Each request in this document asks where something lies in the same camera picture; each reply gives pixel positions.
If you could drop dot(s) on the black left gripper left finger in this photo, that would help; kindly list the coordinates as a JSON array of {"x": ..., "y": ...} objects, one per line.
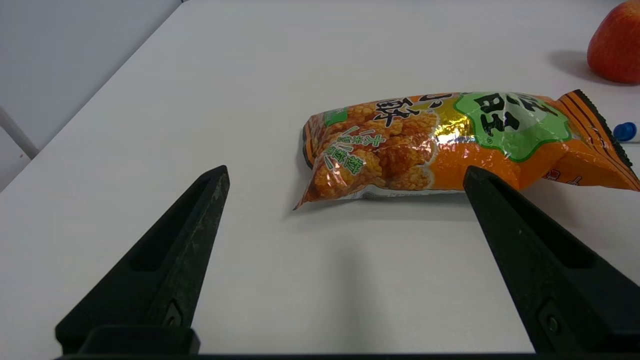
[{"x": 165, "y": 270}]

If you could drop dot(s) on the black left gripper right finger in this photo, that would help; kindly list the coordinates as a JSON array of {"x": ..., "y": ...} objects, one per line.
[{"x": 550, "y": 280}]

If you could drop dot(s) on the blue white marker pen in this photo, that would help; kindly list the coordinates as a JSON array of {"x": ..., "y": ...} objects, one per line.
[{"x": 625, "y": 132}]

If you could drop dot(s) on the orange snack bag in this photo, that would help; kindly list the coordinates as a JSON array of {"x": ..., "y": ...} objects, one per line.
[{"x": 410, "y": 150}]

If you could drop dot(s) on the red apple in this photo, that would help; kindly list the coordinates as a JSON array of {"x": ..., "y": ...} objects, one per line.
[{"x": 620, "y": 45}]

